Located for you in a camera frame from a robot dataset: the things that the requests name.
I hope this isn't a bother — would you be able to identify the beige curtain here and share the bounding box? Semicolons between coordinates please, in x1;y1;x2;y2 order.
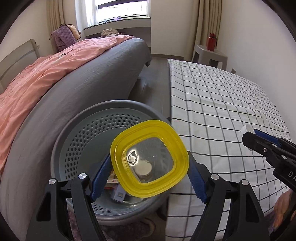
46;0;65;34
184;0;223;61

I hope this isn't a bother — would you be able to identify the purple knitted bag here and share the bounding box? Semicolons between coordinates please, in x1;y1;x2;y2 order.
49;24;76;53

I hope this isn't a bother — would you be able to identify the grey plastic stool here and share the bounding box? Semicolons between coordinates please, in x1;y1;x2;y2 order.
192;45;228;70

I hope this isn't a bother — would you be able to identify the red white snack packet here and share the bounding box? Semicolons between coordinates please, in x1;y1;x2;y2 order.
104;170;119;189

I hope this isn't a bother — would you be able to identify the red water bottle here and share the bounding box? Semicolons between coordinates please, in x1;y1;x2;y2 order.
206;33;217;52

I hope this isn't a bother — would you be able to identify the beige left curtain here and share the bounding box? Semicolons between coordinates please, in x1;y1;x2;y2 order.
46;0;65;34

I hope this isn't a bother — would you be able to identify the yellow plastic lid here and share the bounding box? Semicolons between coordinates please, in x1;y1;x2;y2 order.
110;120;189;198

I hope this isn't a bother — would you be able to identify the red white paper cup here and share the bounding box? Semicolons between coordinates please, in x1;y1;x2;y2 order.
133;160;152;183

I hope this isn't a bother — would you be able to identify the grey headboard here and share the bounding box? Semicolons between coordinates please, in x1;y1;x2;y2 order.
0;39;40;94

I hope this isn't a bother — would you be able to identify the white sheer curtain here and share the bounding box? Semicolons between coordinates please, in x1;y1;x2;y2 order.
75;0;97;29

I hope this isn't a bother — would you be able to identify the beige cloth on sill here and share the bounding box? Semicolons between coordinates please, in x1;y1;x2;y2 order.
100;28;121;38

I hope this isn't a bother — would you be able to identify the grey bed mattress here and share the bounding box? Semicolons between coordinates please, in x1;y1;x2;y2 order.
1;38;152;240

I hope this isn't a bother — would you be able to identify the pink duvet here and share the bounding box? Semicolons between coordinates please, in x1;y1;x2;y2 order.
1;35;133;169

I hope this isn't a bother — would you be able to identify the grey perforated trash basket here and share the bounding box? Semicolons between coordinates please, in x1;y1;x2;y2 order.
51;100;170;226

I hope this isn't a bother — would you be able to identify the window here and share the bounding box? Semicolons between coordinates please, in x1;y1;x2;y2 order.
95;1;148;23

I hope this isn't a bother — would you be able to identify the beige right curtain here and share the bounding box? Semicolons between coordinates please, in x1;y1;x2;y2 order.
184;0;223;61

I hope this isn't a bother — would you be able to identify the right hand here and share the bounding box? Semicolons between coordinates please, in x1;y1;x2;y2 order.
273;189;293;230

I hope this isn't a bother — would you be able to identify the lavender cardboard box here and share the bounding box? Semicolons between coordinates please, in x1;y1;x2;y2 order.
112;184;126;202

